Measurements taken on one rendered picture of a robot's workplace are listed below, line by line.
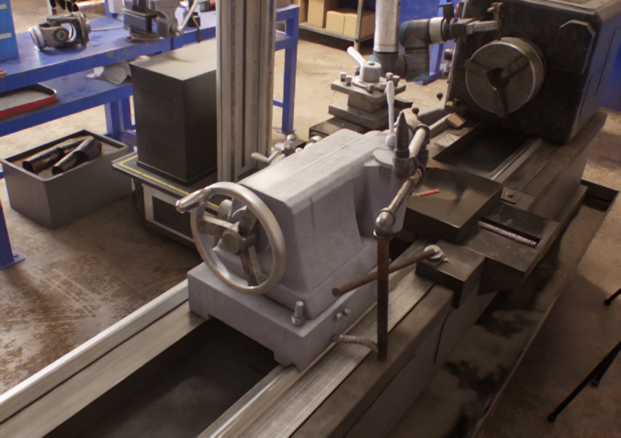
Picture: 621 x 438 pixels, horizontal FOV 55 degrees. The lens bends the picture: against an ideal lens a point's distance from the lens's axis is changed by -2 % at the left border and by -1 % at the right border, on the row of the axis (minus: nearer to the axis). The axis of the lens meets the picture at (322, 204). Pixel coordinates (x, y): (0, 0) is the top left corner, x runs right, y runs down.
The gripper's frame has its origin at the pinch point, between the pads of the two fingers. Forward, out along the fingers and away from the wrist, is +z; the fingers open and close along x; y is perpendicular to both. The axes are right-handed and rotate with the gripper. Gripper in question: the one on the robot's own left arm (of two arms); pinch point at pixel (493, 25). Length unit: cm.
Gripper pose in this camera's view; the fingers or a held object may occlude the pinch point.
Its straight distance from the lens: 224.2
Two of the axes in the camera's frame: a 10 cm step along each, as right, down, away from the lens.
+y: 1.6, 9.3, 3.4
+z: 8.6, 0.5, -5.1
